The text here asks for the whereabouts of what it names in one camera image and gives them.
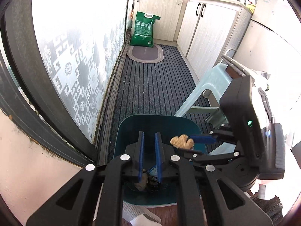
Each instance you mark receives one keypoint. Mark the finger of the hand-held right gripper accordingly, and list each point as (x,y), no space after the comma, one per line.
(207,157)
(204,139)

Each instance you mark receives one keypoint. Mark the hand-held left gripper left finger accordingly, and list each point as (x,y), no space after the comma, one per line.
(141,160)

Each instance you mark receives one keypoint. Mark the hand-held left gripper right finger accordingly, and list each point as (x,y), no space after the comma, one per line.
(158,160)

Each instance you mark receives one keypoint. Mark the dark snack packet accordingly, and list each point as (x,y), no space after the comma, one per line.
(154,182)

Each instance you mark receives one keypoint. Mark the dark teal trash bin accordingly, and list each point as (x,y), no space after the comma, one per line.
(164,127)

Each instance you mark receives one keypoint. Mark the light blue plastic stool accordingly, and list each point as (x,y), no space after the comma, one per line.
(209,87)

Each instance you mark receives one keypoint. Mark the white fabric strip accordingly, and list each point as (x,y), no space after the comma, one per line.
(141,214)

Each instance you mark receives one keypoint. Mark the grey checked cloth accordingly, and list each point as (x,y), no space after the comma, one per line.
(235,67)

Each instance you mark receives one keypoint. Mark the dark striped floor carpet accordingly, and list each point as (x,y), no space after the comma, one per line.
(152,87)

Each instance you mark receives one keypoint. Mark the white refrigerator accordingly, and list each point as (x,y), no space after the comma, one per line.
(270,40)

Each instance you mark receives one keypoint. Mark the grey oval floor mat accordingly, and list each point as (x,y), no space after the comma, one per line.
(145,54)

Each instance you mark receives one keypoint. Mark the white two-door cabinet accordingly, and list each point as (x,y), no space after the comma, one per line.
(211,33)

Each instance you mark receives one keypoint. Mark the green rice bag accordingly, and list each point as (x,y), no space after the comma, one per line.
(143,29)

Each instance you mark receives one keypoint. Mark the white cabinet under stove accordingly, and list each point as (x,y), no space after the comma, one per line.
(162,14)

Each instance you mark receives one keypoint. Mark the patterned glass sliding door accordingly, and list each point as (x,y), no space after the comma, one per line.
(58,51)

